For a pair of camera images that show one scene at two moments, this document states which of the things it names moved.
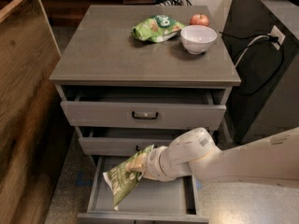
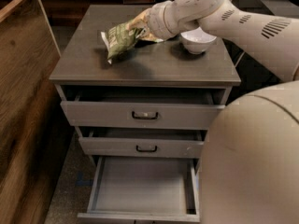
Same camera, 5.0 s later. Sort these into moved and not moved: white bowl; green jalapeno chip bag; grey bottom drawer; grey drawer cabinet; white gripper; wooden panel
Moved: white gripper; green jalapeno chip bag
Not moved: grey drawer cabinet; wooden panel; grey bottom drawer; white bowl
